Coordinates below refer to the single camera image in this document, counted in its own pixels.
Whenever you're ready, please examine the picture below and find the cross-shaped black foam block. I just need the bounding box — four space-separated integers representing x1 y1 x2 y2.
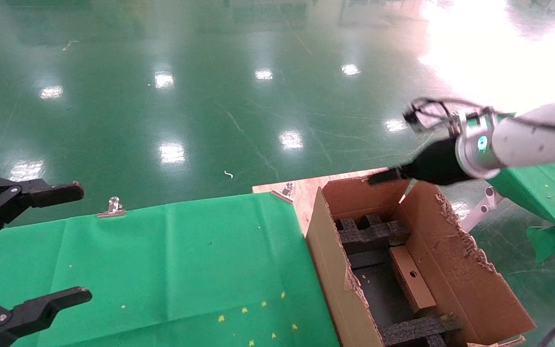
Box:
336 214 410 255

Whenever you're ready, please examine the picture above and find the green cloth on side table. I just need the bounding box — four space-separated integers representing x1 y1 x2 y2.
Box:
487 159 555 263

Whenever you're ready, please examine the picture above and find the silver binder clip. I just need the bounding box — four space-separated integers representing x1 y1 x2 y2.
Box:
97 197 128 218
270 182 297 204

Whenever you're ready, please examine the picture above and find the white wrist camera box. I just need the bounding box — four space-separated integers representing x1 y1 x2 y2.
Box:
403 98 451 133

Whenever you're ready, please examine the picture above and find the small brown cardboard box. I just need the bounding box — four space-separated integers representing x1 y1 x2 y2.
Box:
389 245 437 314

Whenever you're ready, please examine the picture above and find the large green tablecloth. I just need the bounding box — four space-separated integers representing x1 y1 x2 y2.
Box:
0 193 341 347

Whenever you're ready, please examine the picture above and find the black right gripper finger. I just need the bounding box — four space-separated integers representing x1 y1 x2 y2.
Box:
368 165 415 186

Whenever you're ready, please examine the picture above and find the white metal table leg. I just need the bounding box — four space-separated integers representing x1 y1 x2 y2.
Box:
461 186 504 233

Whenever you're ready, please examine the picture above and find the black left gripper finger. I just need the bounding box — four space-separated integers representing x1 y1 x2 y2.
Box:
0 178 85 244
0 288 93 347

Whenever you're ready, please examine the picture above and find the large open cardboard carton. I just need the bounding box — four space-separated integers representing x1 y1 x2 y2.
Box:
305 176 537 347

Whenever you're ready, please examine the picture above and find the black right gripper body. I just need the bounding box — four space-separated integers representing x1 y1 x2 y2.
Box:
410 137 472 187

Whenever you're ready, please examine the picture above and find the black foam bottom sheet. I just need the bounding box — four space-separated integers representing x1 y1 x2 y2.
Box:
347 248 403 328

